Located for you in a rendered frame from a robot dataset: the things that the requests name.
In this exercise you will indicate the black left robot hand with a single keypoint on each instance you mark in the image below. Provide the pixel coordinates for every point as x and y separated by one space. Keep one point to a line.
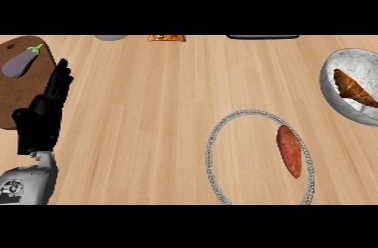
46 107

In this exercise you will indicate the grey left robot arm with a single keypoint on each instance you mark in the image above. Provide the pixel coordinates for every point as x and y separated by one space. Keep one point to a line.
27 183

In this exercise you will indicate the round placemat with grey rim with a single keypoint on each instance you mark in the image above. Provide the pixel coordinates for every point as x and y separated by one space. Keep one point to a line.
245 152

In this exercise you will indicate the brown croissant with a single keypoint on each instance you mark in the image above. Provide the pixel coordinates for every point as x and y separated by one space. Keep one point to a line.
352 88

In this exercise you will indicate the white marbled bowl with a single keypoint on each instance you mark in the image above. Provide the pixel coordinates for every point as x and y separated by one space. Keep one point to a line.
359 67

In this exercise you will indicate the brown wooden cutting board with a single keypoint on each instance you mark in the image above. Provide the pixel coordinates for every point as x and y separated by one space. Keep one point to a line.
19 88

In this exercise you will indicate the purple eggplant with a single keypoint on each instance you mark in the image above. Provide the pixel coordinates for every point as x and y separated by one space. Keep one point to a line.
19 63

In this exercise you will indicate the grey round object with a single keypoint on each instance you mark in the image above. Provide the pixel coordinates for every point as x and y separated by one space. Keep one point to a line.
109 37

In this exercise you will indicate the orange packet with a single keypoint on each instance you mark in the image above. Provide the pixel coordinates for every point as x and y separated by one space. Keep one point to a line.
167 38

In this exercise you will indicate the dark flat object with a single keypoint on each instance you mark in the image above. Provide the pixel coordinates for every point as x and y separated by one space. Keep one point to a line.
261 36

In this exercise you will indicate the reddish sweet potato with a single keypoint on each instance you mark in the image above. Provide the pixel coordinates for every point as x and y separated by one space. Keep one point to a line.
290 150

